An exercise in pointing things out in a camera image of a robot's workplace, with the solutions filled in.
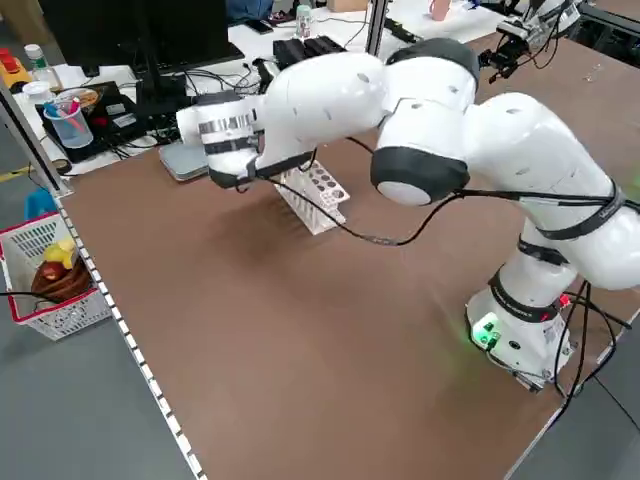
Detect bottle with white cap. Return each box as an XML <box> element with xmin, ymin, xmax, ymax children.
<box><xmin>23</xmin><ymin>43</ymin><xmax>53</xmax><ymax>86</ymax></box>

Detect black flat device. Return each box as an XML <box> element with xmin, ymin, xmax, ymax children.
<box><xmin>43</xmin><ymin>79</ymin><xmax>169</xmax><ymax>164</ymax></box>

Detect yellow toy fruit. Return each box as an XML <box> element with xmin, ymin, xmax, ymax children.
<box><xmin>42</xmin><ymin>238</ymin><xmax>80</xmax><ymax>266</ymax></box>

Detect red and yellow toy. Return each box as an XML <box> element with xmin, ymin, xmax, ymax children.
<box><xmin>0</xmin><ymin>47</ymin><xmax>32</xmax><ymax>94</ymax></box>

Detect black computer monitor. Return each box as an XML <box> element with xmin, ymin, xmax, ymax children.
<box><xmin>37</xmin><ymin>0</ymin><xmax>247</xmax><ymax>117</ymax></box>

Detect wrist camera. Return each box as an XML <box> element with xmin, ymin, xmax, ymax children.
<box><xmin>495</xmin><ymin>18</ymin><xmax>531</xmax><ymax>41</ymax></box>

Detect black ribbed box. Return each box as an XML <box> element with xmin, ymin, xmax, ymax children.
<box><xmin>303</xmin><ymin>35</ymin><xmax>350</xmax><ymax>59</ymax></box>
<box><xmin>272</xmin><ymin>38</ymin><xmax>307</xmax><ymax>69</ymax></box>

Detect drink can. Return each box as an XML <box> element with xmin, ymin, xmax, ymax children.
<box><xmin>294</xmin><ymin>3</ymin><xmax>315</xmax><ymax>40</ymax></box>

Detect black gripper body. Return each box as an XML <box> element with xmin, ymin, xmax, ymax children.
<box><xmin>492</xmin><ymin>35</ymin><xmax>534</xmax><ymax>69</ymax></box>

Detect clear cup with pens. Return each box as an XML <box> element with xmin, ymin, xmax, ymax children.
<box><xmin>41</xmin><ymin>96</ymin><xmax>95</xmax><ymax>151</ymax></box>

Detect white test tube rack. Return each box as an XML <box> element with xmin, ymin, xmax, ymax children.
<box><xmin>271</xmin><ymin>160</ymin><xmax>352</xmax><ymax>237</ymax></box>

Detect white plastic basket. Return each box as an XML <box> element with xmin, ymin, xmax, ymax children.
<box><xmin>0</xmin><ymin>211</ymin><xmax>114</xmax><ymax>342</ymax></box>

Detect silver digital scale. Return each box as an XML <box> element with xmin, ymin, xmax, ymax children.
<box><xmin>158</xmin><ymin>141</ymin><xmax>212</xmax><ymax>183</ymax></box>

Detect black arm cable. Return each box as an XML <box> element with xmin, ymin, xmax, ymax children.
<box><xmin>527</xmin><ymin>9</ymin><xmax>571</xmax><ymax>72</ymax></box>
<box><xmin>234</xmin><ymin>134</ymin><xmax>640</xmax><ymax>401</ymax></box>

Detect brown bowl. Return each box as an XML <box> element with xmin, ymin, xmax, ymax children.
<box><xmin>30</xmin><ymin>257</ymin><xmax>92</xmax><ymax>305</ymax></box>

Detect blue plastic object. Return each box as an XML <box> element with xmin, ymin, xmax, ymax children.
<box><xmin>23</xmin><ymin>188</ymin><xmax>60</xmax><ymax>222</ymax></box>

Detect aluminium frame post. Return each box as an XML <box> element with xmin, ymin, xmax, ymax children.
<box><xmin>0</xmin><ymin>74</ymin><xmax>75</xmax><ymax>197</ymax></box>
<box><xmin>366</xmin><ymin>0</ymin><xmax>390</xmax><ymax>57</ymax></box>

